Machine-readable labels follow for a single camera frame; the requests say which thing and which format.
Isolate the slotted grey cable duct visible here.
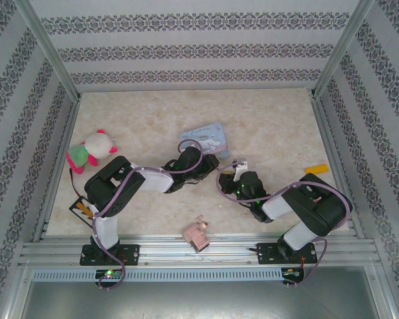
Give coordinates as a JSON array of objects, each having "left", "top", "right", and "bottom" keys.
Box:
[{"left": 31, "top": 268, "right": 284, "bottom": 283}]

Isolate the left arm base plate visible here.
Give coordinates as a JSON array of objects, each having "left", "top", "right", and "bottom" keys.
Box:
[{"left": 79, "top": 244, "right": 141, "bottom": 266}]

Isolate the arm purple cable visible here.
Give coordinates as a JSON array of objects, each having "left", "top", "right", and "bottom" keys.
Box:
[
  {"left": 216, "top": 161, "right": 352, "bottom": 287},
  {"left": 92, "top": 138, "right": 205, "bottom": 292}
]

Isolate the black card with orange print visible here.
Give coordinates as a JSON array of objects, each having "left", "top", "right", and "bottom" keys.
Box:
[{"left": 68, "top": 195, "right": 94, "bottom": 221}]

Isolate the thin red cord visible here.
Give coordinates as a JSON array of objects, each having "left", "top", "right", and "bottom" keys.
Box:
[{"left": 68, "top": 167, "right": 84, "bottom": 200}]

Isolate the white pink plush toy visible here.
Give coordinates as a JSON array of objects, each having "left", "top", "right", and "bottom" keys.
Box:
[{"left": 65, "top": 129, "right": 118, "bottom": 175}]

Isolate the aluminium corner post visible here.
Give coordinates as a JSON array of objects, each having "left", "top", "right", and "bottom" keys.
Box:
[
  {"left": 15, "top": 0, "right": 81, "bottom": 100},
  {"left": 313, "top": 0, "right": 376, "bottom": 98}
]

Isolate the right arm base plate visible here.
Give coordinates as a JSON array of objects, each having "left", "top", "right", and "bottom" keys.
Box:
[{"left": 257, "top": 242, "right": 319, "bottom": 266}]

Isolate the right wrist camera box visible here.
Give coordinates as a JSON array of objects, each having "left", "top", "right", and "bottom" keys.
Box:
[{"left": 231, "top": 159, "right": 249, "bottom": 183}]

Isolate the yellow block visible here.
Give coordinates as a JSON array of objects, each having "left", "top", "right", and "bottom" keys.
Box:
[{"left": 304, "top": 163, "right": 329, "bottom": 176}]

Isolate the pink toy appliance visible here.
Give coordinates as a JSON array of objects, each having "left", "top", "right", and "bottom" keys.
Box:
[{"left": 182, "top": 215, "right": 210, "bottom": 254}]

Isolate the aluminium side rail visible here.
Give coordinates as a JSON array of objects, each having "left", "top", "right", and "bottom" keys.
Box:
[
  {"left": 312, "top": 94, "right": 366, "bottom": 239},
  {"left": 33, "top": 98, "right": 82, "bottom": 242}
]

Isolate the aluminium mounting rail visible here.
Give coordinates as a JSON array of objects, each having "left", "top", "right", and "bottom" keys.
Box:
[{"left": 18, "top": 233, "right": 382, "bottom": 267}]

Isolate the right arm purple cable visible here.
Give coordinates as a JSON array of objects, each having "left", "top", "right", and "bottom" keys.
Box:
[{"left": 216, "top": 161, "right": 352, "bottom": 287}]

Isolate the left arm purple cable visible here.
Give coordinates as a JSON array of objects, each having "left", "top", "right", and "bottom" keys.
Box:
[{"left": 92, "top": 138, "right": 205, "bottom": 292}]

